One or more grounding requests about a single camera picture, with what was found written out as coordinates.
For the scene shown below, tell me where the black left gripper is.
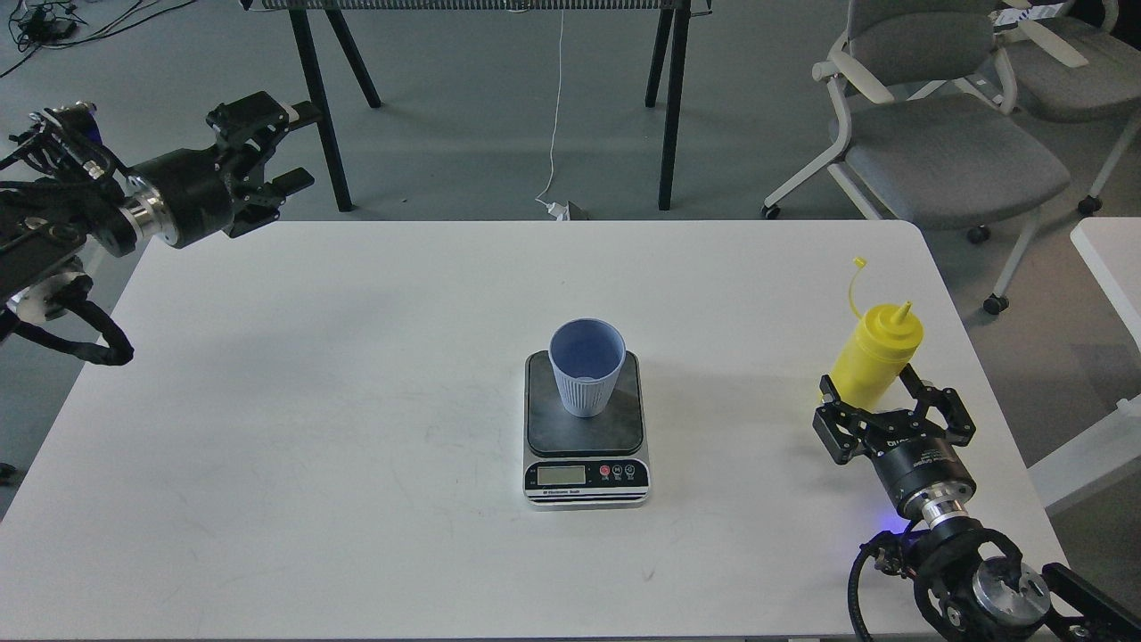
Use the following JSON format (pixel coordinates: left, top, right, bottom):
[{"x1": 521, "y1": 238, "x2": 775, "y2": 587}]
[{"x1": 119, "y1": 91, "x2": 324, "y2": 251}]

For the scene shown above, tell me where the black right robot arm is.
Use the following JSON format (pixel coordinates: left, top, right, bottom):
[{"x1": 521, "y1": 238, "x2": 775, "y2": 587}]
[{"x1": 812, "y1": 366, "x2": 1140, "y2": 641}]

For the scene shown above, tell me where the blue plastic cup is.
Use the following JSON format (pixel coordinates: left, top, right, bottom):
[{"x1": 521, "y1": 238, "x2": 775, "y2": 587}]
[{"x1": 547, "y1": 318, "x2": 628, "y2": 418}]

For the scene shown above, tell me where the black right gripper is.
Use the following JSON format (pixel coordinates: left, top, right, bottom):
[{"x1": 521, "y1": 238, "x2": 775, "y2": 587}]
[{"x1": 812, "y1": 365, "x2": 976, "y2": 522}]

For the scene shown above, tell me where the black metal table frame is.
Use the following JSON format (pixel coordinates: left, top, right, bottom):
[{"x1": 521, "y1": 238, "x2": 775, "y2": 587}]
[{"x1": 238, "y1": 0, "x2": 714, "y2": 213}]

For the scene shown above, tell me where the digital kitchen scale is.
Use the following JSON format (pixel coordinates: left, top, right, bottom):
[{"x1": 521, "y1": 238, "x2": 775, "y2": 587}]
[{"x1": 521, "y1": 350, "x2": 652, "y2": 509}]

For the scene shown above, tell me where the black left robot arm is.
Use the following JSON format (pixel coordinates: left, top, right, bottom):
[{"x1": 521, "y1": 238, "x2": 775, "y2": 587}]
[{"x1": 1, "y1": 91, "x2": 322, "y2": 366}]

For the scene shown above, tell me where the white hanging cable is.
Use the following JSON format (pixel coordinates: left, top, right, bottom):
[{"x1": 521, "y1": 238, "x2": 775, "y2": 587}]
[{"x1": 535, "y1": 9, "x2": 571, "y2": 220}]

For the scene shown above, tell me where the yellow squeeze bottle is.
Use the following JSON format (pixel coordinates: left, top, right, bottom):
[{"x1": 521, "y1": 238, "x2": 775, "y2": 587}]
[{"x1": 828, "y1": 255, "x2": 924, "y2": 411}]

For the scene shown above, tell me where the grey office chair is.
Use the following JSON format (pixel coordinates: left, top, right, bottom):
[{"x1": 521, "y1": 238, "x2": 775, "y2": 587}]
[
  {"x1": 992, "y1": 1, "x2": 1140, "y2": 217},
  {"x1": 761, "y1": 1, "x2": 1071, "y2": 316}
]

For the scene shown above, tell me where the black cable bundle on floor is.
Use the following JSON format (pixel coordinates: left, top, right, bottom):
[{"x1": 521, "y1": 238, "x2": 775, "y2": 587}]
[{"x1": 0, "y1": 0, "x2": 201, "y2": 81}]

